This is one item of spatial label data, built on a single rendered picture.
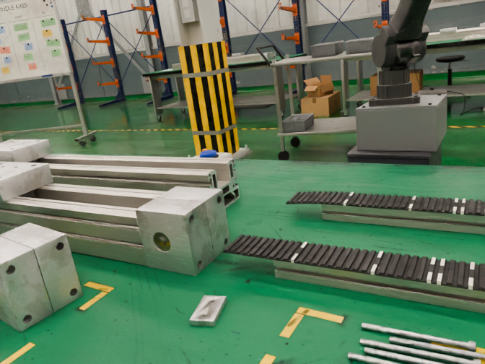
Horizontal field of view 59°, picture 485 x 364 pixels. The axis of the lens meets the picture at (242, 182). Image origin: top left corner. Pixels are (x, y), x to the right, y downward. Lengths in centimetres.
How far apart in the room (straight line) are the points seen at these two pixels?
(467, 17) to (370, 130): 709
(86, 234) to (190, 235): 21
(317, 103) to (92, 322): 532
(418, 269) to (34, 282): 47
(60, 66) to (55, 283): 575
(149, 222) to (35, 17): 588
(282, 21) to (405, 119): 801
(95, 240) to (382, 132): 72
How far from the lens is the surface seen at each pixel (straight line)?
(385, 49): 108
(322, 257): 56
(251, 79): 946
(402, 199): 73
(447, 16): 818
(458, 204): 72
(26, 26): 651
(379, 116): 110
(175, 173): 82
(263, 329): 50
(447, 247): 66
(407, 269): 54
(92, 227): 72
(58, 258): 62
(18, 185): 90
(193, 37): 419
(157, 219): 61
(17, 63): 666
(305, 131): 375
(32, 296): 61
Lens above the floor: 109
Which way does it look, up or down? 18 degrees down
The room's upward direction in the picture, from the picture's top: 8 degrees counter-clockwise
